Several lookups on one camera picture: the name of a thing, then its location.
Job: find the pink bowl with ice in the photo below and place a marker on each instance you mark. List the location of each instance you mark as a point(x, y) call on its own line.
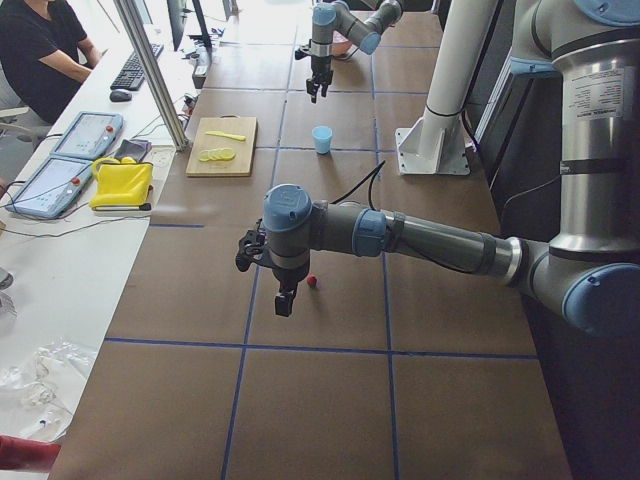
point(340, 45)

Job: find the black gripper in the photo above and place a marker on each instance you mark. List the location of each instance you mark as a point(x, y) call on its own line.
point(289, 275)
point(320, 66)

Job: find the aluminium frame post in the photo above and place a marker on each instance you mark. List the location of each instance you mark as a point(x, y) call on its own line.
point(134, 28)

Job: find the white mounting pillar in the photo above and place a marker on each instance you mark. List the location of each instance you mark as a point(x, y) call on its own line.
point(466, 28)

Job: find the black keyboard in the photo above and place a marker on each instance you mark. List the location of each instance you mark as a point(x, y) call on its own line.
point(131, 76)

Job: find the computer mouse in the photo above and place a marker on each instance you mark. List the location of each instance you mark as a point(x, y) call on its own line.
point(120, 96)

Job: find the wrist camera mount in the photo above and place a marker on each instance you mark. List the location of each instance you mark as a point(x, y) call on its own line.
point(252, 247)
point(302, 52)

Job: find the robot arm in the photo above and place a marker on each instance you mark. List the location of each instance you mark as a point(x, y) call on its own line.
point(588, 273)
point(331, 17)

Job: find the light blue plastic cup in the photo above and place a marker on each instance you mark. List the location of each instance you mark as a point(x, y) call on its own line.
point(322, 137)

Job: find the person in black shirt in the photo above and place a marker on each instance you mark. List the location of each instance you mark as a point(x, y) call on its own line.
point(46, 54)

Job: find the yellow cloth bag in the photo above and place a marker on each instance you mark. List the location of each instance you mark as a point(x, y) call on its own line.
point(122, 184)

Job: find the teach pendant tablet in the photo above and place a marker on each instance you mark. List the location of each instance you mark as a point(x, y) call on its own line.
point(52, 188)
point(89, 135)

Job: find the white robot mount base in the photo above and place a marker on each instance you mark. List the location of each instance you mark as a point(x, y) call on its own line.
point(445, 155)

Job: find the bamboo cutting board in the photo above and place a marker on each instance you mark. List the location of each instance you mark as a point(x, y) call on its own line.
point(238, 166)

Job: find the yellow plastic knife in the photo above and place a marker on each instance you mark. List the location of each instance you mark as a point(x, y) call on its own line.
point(222, 134)

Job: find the grey wallet pouch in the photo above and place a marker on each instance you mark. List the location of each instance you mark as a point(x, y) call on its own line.
point(136, 149)

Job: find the lemon slice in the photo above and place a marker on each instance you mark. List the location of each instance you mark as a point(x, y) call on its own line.
point(221, 153)
point(227, 151)
point(205, 156)
point(213, 154)

